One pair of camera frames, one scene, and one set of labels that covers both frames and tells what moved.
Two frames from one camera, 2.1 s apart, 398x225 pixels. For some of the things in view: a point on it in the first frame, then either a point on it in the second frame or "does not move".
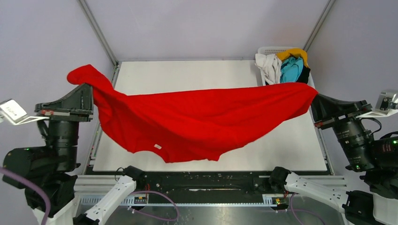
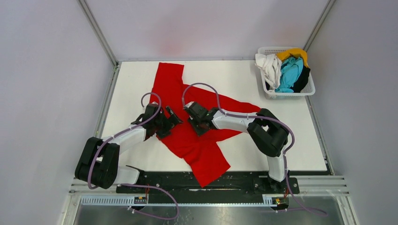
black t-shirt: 303,77 does not move
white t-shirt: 271,66 does not move
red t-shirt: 199,127 -> 201,156
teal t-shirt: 291,69 does not move
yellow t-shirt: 283,55 does not move
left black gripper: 78,104 -> 165,131
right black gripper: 325,108 -> 198,131
